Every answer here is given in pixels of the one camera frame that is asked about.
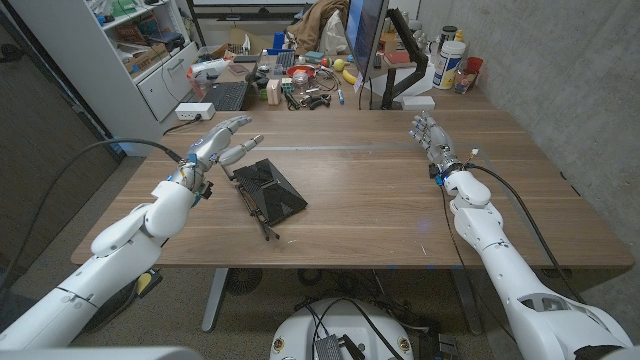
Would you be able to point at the beige small box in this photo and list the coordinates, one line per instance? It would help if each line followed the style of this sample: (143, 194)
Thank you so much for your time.
(273, 92)

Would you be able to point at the black hand tool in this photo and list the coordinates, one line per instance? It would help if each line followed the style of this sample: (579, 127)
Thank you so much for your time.
(317, 101)

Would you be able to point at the clear glass with items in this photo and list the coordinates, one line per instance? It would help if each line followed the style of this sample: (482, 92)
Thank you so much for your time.
(462, 82)

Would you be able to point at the white power adapter box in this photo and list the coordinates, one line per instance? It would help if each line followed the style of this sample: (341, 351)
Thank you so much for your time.
(192, 111)

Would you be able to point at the white wipes canister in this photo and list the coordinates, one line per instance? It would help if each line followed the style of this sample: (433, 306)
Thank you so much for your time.
(447, 65)

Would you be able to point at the white shelf cabinet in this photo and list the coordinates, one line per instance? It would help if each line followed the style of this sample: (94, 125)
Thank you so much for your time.
(95, 85)

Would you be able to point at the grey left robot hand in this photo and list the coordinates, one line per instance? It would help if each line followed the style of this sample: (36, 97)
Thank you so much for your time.
(205, 150)

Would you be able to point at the red cup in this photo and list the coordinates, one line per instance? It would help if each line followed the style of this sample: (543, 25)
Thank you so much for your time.
(476, 65)

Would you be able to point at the white robot torso base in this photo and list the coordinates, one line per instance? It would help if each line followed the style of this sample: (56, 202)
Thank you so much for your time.
(300, 330)

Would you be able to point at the black router with antennas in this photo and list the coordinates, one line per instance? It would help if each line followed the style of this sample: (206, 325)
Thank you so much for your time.
(275, 195)

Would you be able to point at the white cloth on chair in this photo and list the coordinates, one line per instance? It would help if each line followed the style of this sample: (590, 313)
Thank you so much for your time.
(332, 37)

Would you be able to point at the computer monitor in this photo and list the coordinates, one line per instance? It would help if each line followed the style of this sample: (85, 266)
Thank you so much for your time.
(365, 30)

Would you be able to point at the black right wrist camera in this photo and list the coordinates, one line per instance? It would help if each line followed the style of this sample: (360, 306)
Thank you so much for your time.
(433, 171)

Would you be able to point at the teal box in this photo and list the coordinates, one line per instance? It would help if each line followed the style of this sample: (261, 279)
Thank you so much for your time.
(314, 56)

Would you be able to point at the yellow black floor pad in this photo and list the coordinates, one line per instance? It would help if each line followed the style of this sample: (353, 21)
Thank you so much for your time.
(143, 283)

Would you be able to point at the yellow banana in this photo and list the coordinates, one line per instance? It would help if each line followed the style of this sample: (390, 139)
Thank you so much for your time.
(349, 77)

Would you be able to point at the white plastic bag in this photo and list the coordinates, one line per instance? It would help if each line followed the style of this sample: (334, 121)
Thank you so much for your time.
(207, 70)

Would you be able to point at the rubik's cube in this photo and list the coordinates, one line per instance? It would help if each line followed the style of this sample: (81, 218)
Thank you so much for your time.
(287, 85)

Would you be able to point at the open cardboard box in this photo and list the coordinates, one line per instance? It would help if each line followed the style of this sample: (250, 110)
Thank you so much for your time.
(240, 40)

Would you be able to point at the red bowl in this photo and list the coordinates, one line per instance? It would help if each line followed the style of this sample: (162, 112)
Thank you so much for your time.
(295, 69)

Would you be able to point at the clear glass jar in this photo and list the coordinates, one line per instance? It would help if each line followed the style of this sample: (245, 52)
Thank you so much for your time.
(300, 81)

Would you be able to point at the white robot head housing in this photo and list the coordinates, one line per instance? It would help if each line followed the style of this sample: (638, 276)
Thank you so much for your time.
(100, 354)

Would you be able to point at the white flat box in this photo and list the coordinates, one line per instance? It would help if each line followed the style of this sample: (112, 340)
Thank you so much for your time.
(418, 102)

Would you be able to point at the black floor fan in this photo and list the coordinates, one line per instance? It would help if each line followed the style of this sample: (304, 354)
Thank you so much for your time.
(243, 280)

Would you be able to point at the cardboard box in shelf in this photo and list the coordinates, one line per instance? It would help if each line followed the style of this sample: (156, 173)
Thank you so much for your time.
(145, 58)

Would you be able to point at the blue box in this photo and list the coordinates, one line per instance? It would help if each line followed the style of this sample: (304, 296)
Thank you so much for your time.
(278, 40)

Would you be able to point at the yellow ball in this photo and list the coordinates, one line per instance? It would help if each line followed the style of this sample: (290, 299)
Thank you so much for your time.
(339, 65)

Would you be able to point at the yellow bottle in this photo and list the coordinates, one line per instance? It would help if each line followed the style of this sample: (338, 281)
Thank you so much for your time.
(459, 36)

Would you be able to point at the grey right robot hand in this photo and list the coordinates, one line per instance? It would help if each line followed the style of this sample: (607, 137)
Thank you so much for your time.
(440, 145)

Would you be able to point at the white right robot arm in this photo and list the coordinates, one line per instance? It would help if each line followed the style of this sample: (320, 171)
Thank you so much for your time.
(505, 270)

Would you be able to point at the red book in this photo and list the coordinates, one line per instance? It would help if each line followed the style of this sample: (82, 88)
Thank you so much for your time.
(397, 57)

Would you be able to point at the grey table leg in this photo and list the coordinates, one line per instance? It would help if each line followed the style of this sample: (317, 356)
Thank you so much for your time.
(466, 300)
(215, 300)

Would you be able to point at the black laptop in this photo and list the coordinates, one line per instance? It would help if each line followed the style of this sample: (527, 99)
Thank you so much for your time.
(227, 96)

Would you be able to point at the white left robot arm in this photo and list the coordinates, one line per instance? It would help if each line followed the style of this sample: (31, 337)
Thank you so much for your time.
(110, 255)

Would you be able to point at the blue marker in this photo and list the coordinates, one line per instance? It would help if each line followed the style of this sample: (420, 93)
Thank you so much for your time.
(341, 96)

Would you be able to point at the brown jacket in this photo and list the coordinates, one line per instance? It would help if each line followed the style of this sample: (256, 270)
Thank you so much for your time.
(315, 22)

